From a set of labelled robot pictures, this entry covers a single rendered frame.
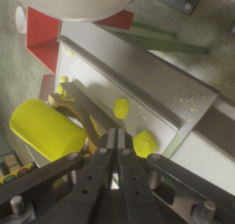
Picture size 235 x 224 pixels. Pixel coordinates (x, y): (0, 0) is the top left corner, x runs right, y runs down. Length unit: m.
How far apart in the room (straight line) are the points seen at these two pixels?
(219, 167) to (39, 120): 0.24
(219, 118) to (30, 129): 0.26
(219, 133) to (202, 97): 0.07
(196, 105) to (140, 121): 0.08
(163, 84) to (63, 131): 0.15
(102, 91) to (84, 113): 0.05
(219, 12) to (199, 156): 1.09
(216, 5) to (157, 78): 1.07
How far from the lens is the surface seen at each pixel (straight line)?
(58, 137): 0.25
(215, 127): 0.25
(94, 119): 0.26
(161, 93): 0.21
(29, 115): 0.28
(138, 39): 0.49
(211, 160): 0.22
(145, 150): 0.23
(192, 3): 1.29
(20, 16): 2.67
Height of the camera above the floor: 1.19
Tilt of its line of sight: 46 degrees down
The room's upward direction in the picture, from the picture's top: 108 degrees counter-clockwise
